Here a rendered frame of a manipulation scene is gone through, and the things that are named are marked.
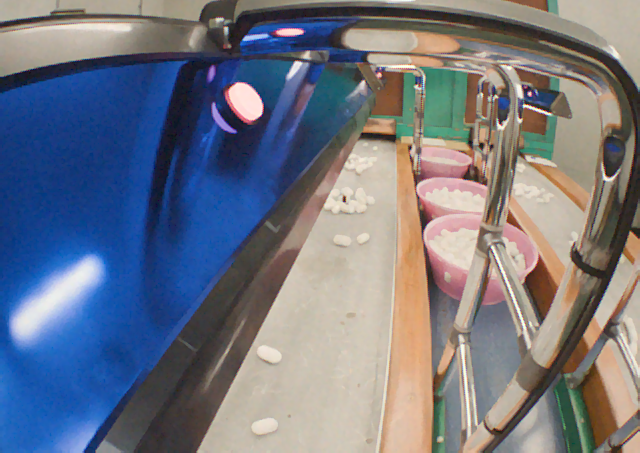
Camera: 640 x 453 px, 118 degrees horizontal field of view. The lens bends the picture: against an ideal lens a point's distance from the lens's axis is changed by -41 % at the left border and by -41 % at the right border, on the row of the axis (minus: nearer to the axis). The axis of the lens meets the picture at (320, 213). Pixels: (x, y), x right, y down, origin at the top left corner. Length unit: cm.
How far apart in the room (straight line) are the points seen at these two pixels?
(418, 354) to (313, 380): 14
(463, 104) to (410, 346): 138
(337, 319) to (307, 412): 17
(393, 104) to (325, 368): 139
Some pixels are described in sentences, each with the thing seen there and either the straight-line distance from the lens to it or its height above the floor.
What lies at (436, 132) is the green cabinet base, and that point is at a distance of 167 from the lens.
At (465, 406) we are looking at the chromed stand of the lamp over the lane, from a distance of 30.
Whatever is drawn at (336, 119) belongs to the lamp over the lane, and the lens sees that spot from 18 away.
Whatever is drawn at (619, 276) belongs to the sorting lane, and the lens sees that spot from 88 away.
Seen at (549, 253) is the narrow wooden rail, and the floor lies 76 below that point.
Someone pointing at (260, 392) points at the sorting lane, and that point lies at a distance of 43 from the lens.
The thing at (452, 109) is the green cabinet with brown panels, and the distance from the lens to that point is 166.
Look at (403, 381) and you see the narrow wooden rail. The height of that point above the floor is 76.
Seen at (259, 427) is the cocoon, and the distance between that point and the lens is 38.
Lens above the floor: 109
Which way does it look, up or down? 25 degrees down
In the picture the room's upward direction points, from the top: 1 degrees counter-clockwise
